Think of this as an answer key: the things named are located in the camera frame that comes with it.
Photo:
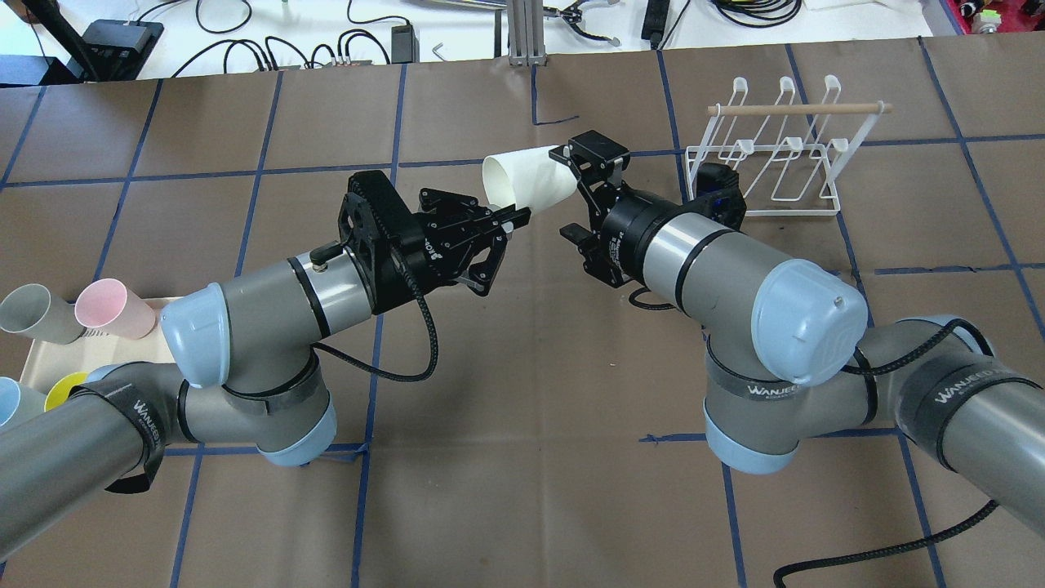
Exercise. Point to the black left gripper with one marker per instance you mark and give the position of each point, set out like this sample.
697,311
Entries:
425,247

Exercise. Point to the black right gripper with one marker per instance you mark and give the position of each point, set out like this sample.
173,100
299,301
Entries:
629,227

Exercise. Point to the white plastic cup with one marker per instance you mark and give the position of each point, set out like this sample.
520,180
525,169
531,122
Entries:
526,178

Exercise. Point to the light blue plastic cup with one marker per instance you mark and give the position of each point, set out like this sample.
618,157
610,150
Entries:
19,402

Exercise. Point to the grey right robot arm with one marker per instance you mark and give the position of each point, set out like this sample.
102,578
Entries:
790,355

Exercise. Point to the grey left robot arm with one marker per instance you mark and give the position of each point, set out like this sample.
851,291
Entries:
244,363

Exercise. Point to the pink plastic cup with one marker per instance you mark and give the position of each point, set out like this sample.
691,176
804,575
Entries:
107,305

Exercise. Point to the yellow plastic cup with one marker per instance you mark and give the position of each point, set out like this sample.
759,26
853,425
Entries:
59,393

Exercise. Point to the grey plastic cup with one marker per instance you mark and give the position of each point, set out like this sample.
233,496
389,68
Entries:
33,311

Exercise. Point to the black power adapter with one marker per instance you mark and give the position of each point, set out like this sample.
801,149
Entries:
404,45

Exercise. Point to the cream cartoon tray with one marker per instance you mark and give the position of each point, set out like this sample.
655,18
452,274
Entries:
48,363

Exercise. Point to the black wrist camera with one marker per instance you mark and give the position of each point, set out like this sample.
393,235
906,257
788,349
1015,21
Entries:
717,195

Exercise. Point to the white wire cup rack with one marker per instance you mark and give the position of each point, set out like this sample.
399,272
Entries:
786,155

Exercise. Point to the aluminium frame post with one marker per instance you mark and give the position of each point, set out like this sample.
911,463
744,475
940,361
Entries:
526,32

